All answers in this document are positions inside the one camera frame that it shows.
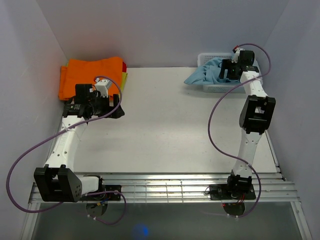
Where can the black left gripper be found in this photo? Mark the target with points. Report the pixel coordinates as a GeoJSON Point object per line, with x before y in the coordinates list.
{"type": "Point", "coordinates": [96, 96]}

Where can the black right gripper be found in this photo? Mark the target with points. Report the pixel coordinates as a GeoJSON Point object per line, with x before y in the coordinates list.
{"type": "Point", "coordinates": [227, 64]}

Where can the light blue trousers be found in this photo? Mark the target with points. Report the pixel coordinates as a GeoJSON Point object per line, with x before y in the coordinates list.
{"type": "Point", "coordinates": [208, 74]}

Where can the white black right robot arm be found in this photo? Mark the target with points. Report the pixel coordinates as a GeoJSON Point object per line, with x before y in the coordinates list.
{"type": "Point", "coordinates": [254, 120]}

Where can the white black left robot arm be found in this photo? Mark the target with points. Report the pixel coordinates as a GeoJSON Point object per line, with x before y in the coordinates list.
{"type": "Point", "coordinates": [56, 180]}

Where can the folded red trousers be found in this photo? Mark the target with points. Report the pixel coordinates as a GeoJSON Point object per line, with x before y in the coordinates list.
{"type": "Point", "coordinates": [124, 67]}

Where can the folded orange trousers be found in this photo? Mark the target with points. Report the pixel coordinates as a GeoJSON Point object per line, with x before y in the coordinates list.
{"type": "Point", "coordinates": [84, 72]}

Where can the white perforated plastic basket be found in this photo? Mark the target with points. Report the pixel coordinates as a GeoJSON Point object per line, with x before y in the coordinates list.
{"type": "Point", "coordinates": [212, 87]}

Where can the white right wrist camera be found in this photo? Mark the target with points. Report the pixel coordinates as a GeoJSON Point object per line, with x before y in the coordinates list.
{"type": "Point", "coordinates": [238, 51]}

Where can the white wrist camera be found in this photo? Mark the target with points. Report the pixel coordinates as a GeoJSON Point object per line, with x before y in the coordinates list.
{"type": "Point", "coordinates": [238, 51]}
{"type": "Point", "coordinates": [102, 85]}

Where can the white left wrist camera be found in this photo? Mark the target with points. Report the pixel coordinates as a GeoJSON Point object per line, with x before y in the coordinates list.
{"type": "Point", "coordinates": [102, 85]}

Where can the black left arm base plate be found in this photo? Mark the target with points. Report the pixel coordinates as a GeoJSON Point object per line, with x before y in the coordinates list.
{"type": "Point", "coordinates": [104, 196]}

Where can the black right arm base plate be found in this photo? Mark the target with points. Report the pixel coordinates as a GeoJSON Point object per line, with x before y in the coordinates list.
{"type": "Point", "coordinates": [223, 192]}

